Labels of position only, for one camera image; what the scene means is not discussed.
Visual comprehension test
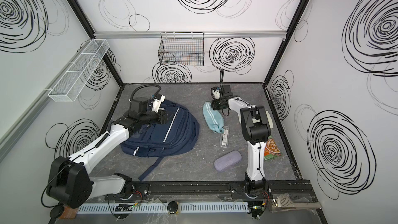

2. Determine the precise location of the light teal pencil pouch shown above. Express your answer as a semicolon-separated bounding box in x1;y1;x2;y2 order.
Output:
203;102;224;134

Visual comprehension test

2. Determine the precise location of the navy blue student backpack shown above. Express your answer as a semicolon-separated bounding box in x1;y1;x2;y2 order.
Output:
121;100;200;181

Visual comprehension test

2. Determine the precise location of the lavender glasses case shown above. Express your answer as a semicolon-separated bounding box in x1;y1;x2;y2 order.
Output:
214;150;242;172

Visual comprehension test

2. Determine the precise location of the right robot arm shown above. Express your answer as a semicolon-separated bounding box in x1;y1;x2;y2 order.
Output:
210;85;272;197

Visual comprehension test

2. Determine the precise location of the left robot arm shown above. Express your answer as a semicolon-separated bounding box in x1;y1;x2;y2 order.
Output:
42;94;170;208

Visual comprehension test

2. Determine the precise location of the clear plastic stationery case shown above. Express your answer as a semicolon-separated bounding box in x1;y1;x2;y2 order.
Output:
220;126;230;148

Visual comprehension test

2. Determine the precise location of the white refill pouch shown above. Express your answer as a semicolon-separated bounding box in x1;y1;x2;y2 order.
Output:
265;111;274;129

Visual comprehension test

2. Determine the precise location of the green snack packet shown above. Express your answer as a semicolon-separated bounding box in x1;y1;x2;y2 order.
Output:
264;136;282;161

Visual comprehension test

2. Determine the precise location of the black round knob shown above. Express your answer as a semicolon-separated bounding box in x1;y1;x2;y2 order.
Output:
167;201;179;215

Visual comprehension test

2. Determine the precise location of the black round cap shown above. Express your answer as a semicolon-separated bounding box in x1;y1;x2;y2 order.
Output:
50;205;65;219

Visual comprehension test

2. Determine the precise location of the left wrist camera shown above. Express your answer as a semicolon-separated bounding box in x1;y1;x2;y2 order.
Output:
151;94;165;113

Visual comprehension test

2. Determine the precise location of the black wire basket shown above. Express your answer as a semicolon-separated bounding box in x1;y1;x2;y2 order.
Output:
158;32;205;66

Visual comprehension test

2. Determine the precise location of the white slotted cable duct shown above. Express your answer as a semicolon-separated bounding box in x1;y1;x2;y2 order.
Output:
77;202;249;214

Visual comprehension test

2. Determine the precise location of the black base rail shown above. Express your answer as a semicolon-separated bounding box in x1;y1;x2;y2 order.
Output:
92;180;318;202

